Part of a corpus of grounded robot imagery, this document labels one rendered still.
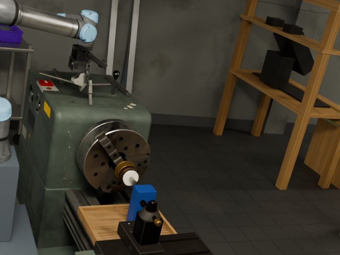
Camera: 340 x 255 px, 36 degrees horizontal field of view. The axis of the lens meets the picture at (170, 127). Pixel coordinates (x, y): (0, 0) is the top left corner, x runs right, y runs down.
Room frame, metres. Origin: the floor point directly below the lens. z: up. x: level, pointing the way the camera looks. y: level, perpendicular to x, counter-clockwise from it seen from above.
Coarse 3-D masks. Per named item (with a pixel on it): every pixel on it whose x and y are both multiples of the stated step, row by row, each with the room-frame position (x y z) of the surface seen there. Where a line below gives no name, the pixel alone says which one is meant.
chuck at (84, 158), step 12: (96, 132) 2.13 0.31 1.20; (108, 132) 2.11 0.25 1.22; (120, 132) 2.13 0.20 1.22; (132, 132) 2.16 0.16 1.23; (84, 144) 2.11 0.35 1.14; (96, 144) 2.08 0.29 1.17; (120, 144) 2.14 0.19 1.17; (132, 144) 2.17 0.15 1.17; (144, 144) 2.20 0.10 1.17; (84, 156) 2.07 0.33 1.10; (96, 156) 2.09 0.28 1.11; (108, 156) 2.11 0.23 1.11; (84, 168) 2.06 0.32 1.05; (96, 168) 2.09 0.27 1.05; (108, 168) 2.12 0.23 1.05; (144, 168) 2.21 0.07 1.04; (96, 180) 2.10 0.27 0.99
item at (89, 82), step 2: (88, 80) 2.32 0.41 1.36; (90, 80) 2.32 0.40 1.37; (88, 82) 2.32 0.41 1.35; (90, 82) 2.31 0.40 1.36; (90, 84) 2.31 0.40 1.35; (88, 86) 2.31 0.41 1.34; (90, 86) 2.31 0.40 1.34; (92, 86) 2.32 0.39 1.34; (88, 88) 2.31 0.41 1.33; (90, 88) 2.31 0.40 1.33; (92, 88) 2.32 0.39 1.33; (88, 90) 2.31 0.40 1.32; (90, 90) 2.30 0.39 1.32; (92, 90) 2.31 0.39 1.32; (88, 92) 2.30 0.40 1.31; (90, 92) 2.30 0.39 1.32; (92, 92) 2.31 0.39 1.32; (90, 94) 2.30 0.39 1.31; (90, 96) 2.30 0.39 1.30; (90, 98) 2.30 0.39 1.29; (90, 100) 2.29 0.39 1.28; (90, 102) 2.29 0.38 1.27; (90, 104) 2.29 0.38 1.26
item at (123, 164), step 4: (120, 164) 2.05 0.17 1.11; (124, 164) 2.04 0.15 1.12; (128, 164) 2.05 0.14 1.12; (132, 164) 2.07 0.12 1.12; (116, 168) 2.04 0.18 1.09; (120, 168) 2.03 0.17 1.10; (124, 168) 2.03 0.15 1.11; (128, 168) 2.02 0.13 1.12; (132, 168) 2.03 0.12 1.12; (116, 172) 2.04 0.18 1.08; (120, 172) 2.02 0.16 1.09; (124, 172) 2.00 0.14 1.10; (116, 176) 2.05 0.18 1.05; (120, 176) 2.01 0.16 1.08; (120, 180) 2.03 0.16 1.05
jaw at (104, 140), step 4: (100, 136) 2.11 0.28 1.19; (104, 136) 2.10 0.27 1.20; (100, 140) 2.09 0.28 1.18; (104, 140) 2.09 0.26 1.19; (108, 140) 2.08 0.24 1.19; (104, 144) 2.07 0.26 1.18; (108, 144) 2.06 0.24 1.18; (112, 144) 2.07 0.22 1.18; (104, 148) 2.07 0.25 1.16; (108, 148) 2.07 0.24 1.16; (112, 148) 2.08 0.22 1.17; (108, 152) 2.07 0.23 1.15; (112, 152) 2.07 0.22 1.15; (116, 152) 2.07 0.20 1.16; (112, 156) 2.06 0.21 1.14; (116, 156) 2.07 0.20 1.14; (120, 156) 2.07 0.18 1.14; (112, 160) 2.08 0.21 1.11; (116, 160) 2.05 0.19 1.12; (120, 160) 2.06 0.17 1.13; (116, 164) 2.05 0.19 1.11
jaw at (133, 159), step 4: (124, 156) 2.16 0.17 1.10; (128, 156) 2.16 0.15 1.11; (132, 156) 2.17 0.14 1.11; (136, 156) 2.17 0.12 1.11; (140, 156) 2.17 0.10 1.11; (144, 156) 2.18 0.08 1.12; (148, 156) 2.18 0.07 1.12; (124, 160) 2.15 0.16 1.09; (128, 160) 2.12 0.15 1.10; (132, 160) 2.13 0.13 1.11; (136, 160) 2.13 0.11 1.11; (140, 160) 2.14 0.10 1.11; (144, 160) 2.16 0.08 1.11; (148, 160) 2.17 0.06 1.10; (136, 164) 2.10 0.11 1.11; (140, 164) 2.13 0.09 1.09; (144, 164) 2.16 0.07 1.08; (148, 164) 2.17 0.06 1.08; (136, 168) 2.10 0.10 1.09; (140, 168) 2.13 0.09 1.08
